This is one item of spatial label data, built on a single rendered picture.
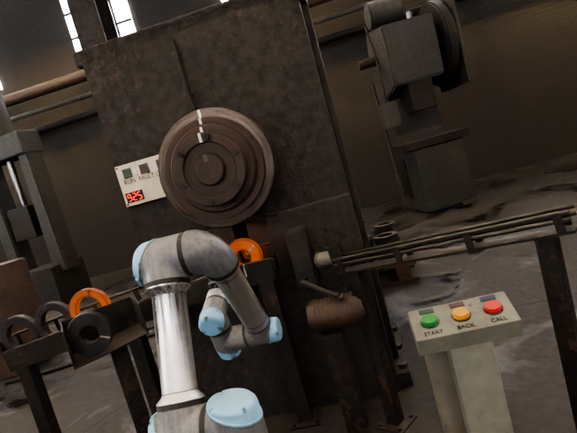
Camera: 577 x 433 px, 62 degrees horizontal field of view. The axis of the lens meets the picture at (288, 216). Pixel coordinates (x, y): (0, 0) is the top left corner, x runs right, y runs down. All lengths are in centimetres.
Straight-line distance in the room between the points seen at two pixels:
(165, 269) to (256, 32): 117
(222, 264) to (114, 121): 116
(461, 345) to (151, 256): 78
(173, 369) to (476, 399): 72
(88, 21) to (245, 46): 318
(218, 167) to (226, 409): 96
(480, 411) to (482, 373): 10
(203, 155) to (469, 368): 115
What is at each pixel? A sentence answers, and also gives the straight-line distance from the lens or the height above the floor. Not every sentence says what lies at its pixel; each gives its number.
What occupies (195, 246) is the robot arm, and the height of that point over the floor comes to 92.
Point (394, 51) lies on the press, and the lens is 598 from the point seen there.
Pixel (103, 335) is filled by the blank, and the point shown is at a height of 65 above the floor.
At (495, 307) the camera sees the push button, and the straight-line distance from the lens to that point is 124.
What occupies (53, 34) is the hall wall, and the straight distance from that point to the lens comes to 955.
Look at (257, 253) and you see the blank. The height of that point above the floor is 74.
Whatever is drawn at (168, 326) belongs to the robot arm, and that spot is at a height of 76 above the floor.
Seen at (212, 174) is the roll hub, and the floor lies 109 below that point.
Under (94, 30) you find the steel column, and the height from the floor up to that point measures 270.
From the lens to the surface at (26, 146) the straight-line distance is 729.
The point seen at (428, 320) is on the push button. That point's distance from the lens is 122.
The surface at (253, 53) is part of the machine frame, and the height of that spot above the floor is 152.
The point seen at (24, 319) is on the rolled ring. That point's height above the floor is 71.
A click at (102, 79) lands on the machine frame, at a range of 227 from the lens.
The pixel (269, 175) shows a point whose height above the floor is 103.
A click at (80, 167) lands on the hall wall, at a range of 921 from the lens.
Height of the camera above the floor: 106
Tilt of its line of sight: 6 degrees down
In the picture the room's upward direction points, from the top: 16 degrees counter-clockwise
